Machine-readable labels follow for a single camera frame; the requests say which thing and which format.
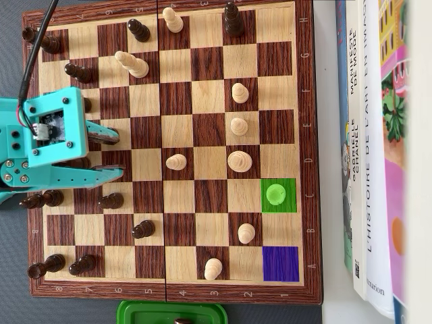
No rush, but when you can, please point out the light wooden chess rook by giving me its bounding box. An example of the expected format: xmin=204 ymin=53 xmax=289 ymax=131
xmin=265 ymin=184 xmax=287 ymax=206

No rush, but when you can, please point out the light wooden chess pawn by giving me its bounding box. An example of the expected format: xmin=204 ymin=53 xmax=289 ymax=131
xmin=204 ymin=258 xmax=223 ymax=281
xmin=230 ymin=117 xmax=250 ymax=136
xmin=165 ymin=153 xmax=188 ymax=171
xmin=162 ymin=6 xmax=184 ymax=34
xmin=232 ymin=82 xmax=250 ymax=105
xmin=237 ymin=223 xmax=257 ymax=244

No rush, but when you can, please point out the green plastic container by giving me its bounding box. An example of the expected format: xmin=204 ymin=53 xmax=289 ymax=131
xmin=116 ymin=299 xmax=229 ymax=324

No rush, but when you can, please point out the thin blue comic book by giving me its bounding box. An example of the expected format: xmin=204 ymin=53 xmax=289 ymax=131
xmin=335 ymin=0 xmax=354 ymax=273

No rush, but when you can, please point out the colourful pink cover book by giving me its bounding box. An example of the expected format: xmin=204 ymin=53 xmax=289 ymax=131
xmin=377 ymin=0 xmax=411 ymax=324

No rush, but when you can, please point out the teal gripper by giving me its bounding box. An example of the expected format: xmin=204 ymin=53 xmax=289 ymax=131
xmin=0 ymin=97 xmax=125 ymax=188

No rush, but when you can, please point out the light wooden chess king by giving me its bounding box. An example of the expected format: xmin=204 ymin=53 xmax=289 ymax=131
xmin=227 ymin=151 xmax=252 ymax=173

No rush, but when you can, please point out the dark brown chess queen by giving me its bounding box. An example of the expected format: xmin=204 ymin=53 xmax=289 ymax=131
xmin=223 ymin=1 xmax=246 ymax=37

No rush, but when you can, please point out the black camera cable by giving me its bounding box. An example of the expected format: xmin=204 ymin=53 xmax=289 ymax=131
xmin=16 ymin=0 xmax=60 ymax=138

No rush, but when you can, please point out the dark brown chess rook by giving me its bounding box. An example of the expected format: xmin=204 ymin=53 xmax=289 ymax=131
xmin=27 ymin=253 xmax=67 ymax=280
xmin=22 ymin=26 xmax=62 ymax=55

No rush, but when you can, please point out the wooden chess board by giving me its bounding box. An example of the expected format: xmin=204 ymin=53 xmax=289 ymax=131
xmin=20 ymin=0 xmax=321 ymax=306

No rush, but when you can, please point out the white Gabrielle Chanel book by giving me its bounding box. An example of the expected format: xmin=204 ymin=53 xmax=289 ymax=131
xmin=346 ymin=0 xmax=369 ymax=301

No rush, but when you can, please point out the light wooden chess bishop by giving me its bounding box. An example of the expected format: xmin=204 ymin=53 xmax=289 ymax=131
xmin=114 ymin=50 xmax=150 ymax=79

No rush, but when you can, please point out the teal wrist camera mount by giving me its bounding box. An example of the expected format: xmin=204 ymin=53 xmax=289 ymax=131
xmin=0 ymin=86 xmax=89 ymax=169

